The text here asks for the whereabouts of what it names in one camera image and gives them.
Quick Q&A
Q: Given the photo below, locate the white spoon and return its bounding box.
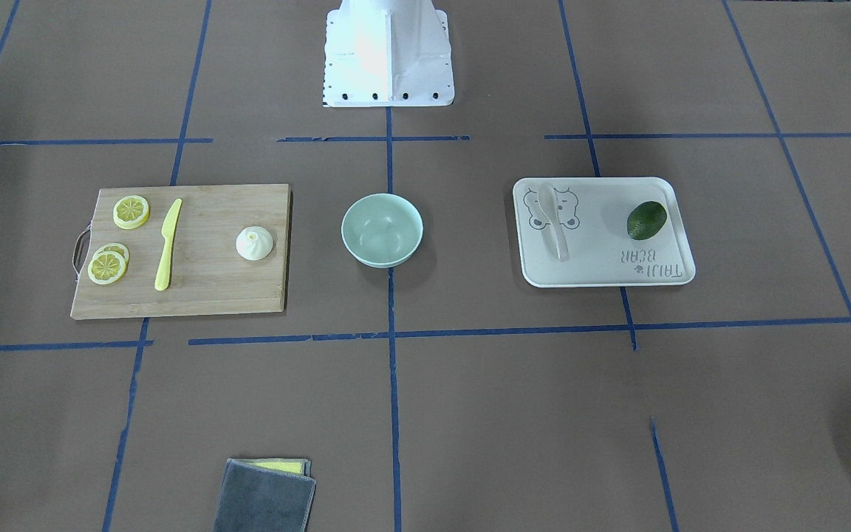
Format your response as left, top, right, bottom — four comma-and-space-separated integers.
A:
538, 183, 570, 262

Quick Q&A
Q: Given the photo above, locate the light green bowl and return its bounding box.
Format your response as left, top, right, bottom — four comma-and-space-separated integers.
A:
341, 193, 423, 269

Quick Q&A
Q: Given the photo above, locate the white steamed bun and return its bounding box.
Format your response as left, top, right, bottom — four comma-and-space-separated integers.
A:
234, 226, 275, 262

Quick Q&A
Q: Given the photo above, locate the beige bear tray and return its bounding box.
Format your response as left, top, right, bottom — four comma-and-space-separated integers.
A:
511, 177, 697, 287

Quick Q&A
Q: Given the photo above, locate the bamboo cutting board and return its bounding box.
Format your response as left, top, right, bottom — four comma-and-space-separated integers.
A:
70, 184, 293, 320

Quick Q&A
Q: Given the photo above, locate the green avocado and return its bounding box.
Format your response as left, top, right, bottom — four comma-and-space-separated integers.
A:
626, 201, 669, 240

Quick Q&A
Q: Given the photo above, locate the yellow sponge under cloth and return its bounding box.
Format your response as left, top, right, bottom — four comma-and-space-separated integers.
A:
236, 457, 311, 477

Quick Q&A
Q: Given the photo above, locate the yellow plastic knife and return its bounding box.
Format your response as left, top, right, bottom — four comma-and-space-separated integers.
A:
153, 198, 182, 292

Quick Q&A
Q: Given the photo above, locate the grey folded cloth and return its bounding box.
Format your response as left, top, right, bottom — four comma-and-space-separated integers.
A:
212, 458, 316, 531

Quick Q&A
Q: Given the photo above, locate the lemon slice near knife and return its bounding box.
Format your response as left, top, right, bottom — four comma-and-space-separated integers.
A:
112, 195, 151, 230

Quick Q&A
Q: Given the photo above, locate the upper stacked lemon slice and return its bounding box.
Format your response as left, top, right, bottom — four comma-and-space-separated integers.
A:
98, 242, 131, 262

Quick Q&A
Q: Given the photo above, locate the stacked lemon slice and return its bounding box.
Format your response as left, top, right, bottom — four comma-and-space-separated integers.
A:
98, 242, 131, 262
86, 250, 128, 285

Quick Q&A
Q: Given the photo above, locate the lower stacked lemon slice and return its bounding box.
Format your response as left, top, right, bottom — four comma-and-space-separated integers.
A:
86, 250, 128, 285

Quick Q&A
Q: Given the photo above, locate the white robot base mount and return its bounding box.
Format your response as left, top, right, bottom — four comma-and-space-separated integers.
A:
322, 1, 456, 108

